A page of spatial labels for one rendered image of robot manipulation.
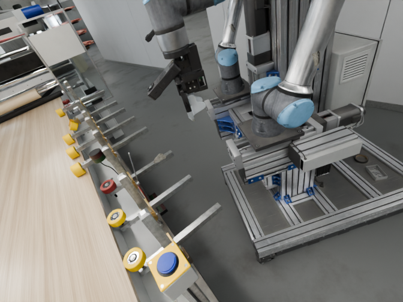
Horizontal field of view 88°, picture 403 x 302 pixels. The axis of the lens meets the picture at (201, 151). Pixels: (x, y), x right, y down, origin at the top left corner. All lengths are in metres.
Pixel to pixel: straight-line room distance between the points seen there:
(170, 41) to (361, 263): 1.71
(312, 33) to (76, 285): 1.16
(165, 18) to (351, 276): 1.71
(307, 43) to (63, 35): 2.91
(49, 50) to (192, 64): 2.79
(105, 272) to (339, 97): 1.31
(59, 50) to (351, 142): 3.10
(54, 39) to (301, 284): 3.41
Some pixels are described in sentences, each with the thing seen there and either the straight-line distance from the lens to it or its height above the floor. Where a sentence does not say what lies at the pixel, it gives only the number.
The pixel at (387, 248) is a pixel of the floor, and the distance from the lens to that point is 1.94.
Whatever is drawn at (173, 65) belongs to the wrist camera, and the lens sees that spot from 0.57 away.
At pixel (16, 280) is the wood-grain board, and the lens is 1.26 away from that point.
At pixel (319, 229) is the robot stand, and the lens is 1.63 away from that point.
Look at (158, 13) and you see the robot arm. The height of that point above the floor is 1.60.
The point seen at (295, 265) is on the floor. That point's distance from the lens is 1.75.
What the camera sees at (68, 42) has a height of 1.43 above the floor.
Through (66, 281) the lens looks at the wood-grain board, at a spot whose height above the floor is 0.90.
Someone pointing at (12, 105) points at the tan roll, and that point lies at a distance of 3.42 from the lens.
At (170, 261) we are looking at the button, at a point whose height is 1.23.
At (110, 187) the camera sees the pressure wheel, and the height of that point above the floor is 0.90.
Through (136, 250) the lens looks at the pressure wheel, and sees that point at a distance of 0.93.
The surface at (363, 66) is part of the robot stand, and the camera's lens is 1.28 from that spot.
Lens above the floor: 1.64
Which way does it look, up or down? 39 degrees down
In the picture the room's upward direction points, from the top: 19 degrees counter-clockwise
